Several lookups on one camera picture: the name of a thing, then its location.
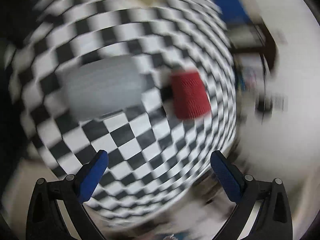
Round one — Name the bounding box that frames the grey ceramic mug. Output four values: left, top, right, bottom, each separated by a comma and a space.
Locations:
59, 55, 147, 121

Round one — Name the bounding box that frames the black white checkered tablecloth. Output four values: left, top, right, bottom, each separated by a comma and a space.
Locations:
5, 0, 236, 228

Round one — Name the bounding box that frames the red ribbed paper cup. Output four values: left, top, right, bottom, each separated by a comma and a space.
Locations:
170, 70, 211, 120

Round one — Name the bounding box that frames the dark wooden chair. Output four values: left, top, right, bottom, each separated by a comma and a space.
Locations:
229, 21, 278, 74

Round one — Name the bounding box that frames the blue folded mat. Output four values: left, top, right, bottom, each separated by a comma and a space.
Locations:
215, 0, 252, 25

